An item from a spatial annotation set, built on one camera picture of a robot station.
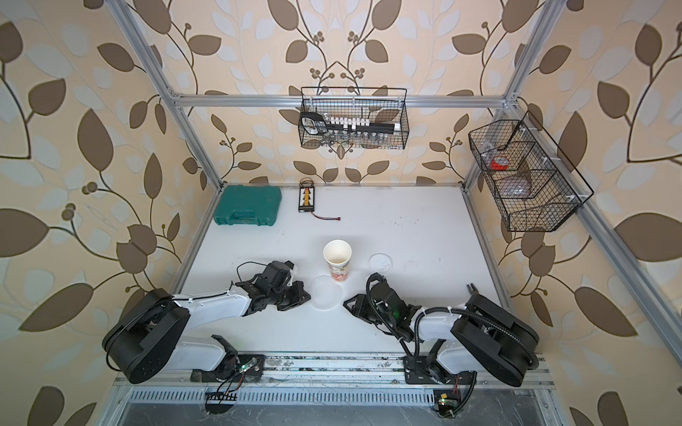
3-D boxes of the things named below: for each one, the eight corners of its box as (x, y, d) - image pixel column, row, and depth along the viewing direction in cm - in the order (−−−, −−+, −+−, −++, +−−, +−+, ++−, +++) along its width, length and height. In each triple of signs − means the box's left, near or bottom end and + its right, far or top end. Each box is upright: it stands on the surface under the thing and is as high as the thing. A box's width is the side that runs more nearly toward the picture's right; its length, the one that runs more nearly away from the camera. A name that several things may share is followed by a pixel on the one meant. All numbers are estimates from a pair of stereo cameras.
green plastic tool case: (214, 228, 109) (208, 219, 105) (230, 190, 123) (225, 181, 119) (276, 228, 109) (273, 219, 105) (285, 189, 123) (282, 180, 119)
